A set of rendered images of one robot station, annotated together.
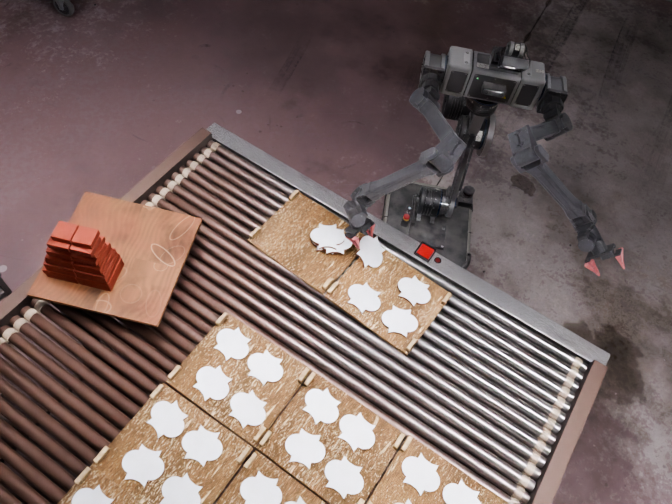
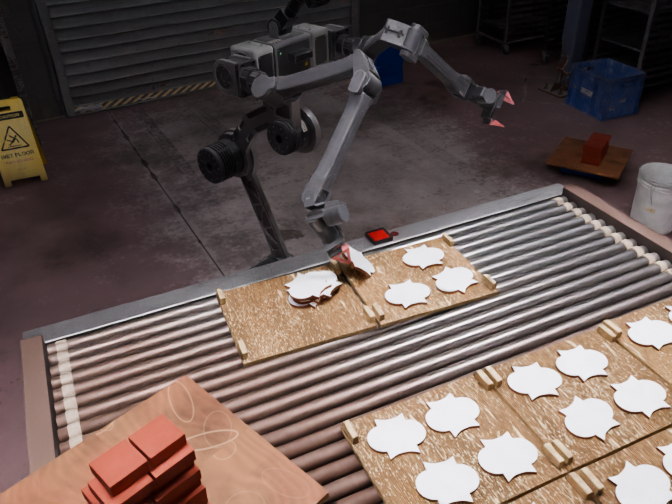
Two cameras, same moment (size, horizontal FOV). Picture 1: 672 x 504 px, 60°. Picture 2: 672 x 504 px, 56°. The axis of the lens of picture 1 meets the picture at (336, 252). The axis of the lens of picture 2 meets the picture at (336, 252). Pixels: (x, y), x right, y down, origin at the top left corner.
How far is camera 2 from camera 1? 150 cm
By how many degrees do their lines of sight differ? 40
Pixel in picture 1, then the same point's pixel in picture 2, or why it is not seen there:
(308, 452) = (596, 416)
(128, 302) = not seen: outside the picture
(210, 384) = (449, 484)
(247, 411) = (511, 457)
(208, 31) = not seen: outside the picture
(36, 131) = not seen: outside the picture
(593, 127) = (272, 173)
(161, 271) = (235, 452)
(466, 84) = (274, 67)
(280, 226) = (252, 326)
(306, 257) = (316, 320)
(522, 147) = (404, 34)
